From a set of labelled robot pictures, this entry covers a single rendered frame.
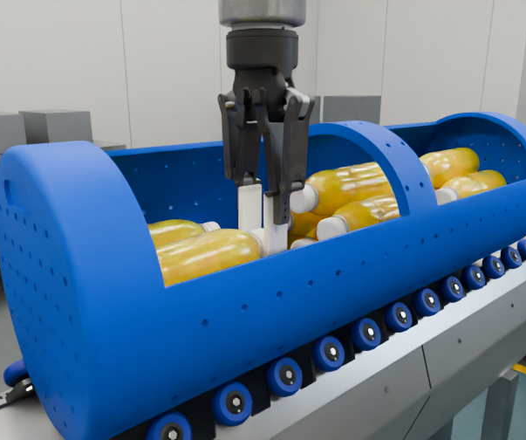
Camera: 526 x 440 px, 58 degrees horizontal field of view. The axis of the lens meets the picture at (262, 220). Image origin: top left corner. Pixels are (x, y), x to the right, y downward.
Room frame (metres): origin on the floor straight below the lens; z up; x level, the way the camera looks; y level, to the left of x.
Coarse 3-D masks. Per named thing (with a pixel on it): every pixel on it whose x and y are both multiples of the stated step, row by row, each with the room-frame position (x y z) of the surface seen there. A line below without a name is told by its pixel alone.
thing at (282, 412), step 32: (512, 288) 0.83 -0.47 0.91; (384, 320) 0.62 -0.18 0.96; (416, 320) 0.66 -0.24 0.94; (448, 320) 0.69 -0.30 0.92; (352, 352) 0.56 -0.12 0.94; (384, 352) 0.59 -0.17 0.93; (320, 384) 0.51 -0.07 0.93; (352, 384) 0.53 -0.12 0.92; (256, 416) 0.44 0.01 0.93; (288, 416) 0.46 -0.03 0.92
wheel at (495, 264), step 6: (486, 258) 0.82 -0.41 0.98; (492, 258) 0.82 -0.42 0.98; (498, 258) 0.83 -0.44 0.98; (486, 264) 0.81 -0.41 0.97; (492, 264) 0.81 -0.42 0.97; (498, 264) 0.81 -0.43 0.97; (486, 270) 0.80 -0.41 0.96; (492, 270) 0.80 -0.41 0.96; (498, 270) 0.81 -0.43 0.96; (492, 276) 0.80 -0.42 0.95; (498, 276) 0.80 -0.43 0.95
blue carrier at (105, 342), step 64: (320, 128) 0.68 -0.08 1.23; (384, 128) 0.67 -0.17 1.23; (448, 128) 1.02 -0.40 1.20; (512, 128) 0.87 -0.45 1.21; (0, 192) 0.46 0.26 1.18; (64, 192) 0.35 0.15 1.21; (128, 192) 0.38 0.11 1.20; (192, 192) 0.67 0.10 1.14; (512, 192) 0.75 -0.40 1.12; (0, 256) 0.50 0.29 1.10; (64, 256) 0.32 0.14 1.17; (128, 256) 0.34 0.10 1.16; (320, 256) 0.46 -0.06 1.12; (384, 256) 0.53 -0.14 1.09; (448, 256) 0.64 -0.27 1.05; (64, 320) 0.34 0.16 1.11; (128, 320) 0.32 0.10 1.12; (192, 320) 0.35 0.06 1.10; (256, 320) 0.40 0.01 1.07; (320, 320) 0.47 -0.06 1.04; (64, 384) 0.36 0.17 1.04; (128, 384) 0.32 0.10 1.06; (192, 384) 0.37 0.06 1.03
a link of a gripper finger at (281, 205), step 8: (280, 184) 0.49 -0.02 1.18; (296, 184) 0.48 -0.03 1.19; (280, 192) 0.49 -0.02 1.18; (280, 200) 0.49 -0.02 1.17; (288, 200) 0.50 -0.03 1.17; (280, 208) 0.49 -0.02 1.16; (288, 208) 0.50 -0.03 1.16; (280, 216) 0.49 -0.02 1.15; (288, 216) 0.50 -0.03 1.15; (280, 224) 0.49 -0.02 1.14
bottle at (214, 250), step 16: (192, 240) 0.46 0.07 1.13; (208, 240) 0.46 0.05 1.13; (224, 240) 0.47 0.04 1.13; (240, 240) 0.48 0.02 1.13; (256, 240) 0.50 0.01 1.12; (160, 256) 0.42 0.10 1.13; (176, 256) 0.43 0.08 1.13; (192, 256) 0.44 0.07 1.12; (208, 256) 0.44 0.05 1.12; (224, 256) 0.45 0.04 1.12; (240, 256) 0.46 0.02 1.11; (256, 256) 0.48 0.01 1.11; (176, 272) 0.42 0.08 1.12; (192, 272) 0.42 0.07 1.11; (208, 272) 0.44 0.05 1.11
